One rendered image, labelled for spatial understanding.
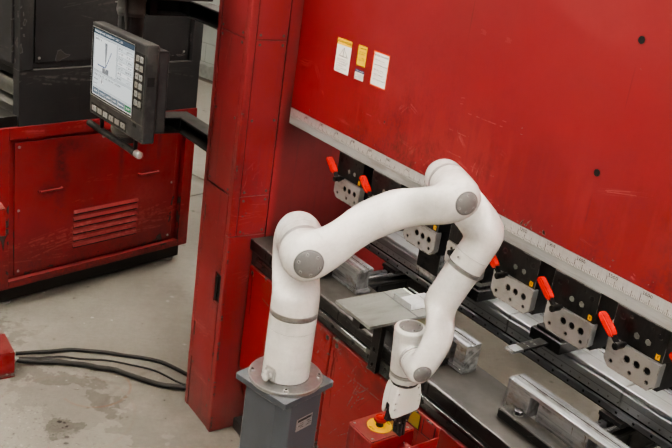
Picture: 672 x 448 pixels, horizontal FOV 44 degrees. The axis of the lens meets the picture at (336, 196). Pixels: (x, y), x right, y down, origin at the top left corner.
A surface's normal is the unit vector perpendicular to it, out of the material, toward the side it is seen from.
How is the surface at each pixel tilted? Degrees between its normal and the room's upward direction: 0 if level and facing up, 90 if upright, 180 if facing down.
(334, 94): 90
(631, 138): 90
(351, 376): 90
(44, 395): 0
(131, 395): 0
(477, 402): 0
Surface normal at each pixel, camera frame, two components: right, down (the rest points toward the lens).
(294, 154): 0.55, 0.35
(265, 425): -0.66, 0.16
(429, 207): -0.42, 0.48
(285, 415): 0.06, 0.34
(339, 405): -0.82, 0.08
